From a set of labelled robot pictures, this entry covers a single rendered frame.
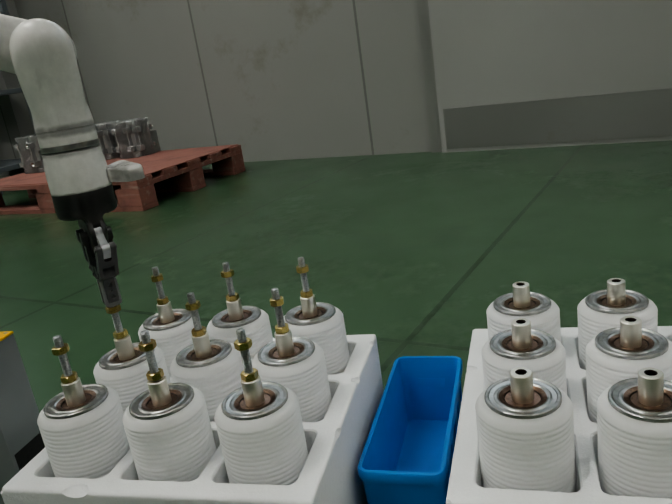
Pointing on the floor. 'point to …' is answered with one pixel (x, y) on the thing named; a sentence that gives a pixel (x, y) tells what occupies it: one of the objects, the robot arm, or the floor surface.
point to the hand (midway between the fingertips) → (109, 290)
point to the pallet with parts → (128, 146)
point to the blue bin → (413, 432)
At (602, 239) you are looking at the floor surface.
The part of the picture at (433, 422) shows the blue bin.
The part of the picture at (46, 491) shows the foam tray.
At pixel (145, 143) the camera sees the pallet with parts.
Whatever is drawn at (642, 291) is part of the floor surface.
